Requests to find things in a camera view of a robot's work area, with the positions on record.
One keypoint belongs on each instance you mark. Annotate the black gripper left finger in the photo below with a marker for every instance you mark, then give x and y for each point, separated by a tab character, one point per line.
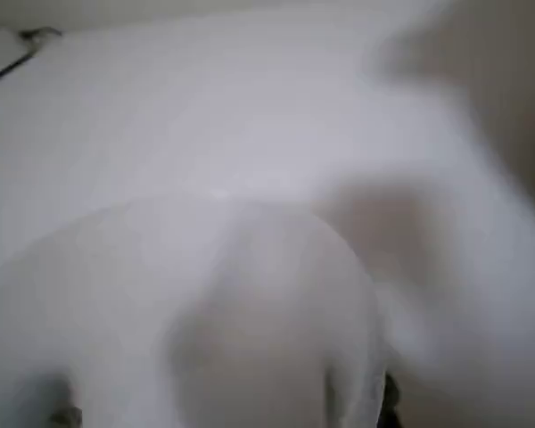
62	412

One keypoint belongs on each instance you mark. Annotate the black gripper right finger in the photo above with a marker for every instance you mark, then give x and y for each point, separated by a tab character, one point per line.
391	401

